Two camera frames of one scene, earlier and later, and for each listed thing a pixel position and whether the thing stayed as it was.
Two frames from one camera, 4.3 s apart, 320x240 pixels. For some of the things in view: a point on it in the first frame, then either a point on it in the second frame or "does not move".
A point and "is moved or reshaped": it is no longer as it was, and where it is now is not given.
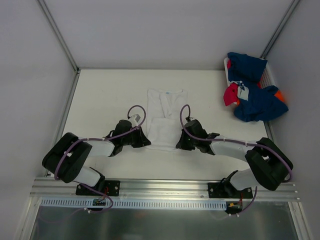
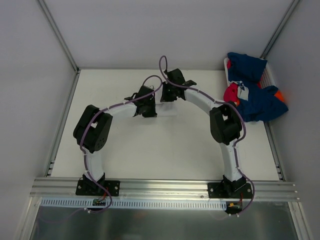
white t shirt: x=163 y=125 is moved or reshaped
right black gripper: x=185 y=140 → x=166 y=94
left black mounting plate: x=109 y=188 does not move
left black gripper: x=139 y=138 → x=149 y=110
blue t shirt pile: x=262 y=104 does not move
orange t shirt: x=279 y=95 does not move
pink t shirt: x=230 y=95 does not move
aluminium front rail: x=188 y=189 does not move
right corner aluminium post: x=292 y=7 does not move
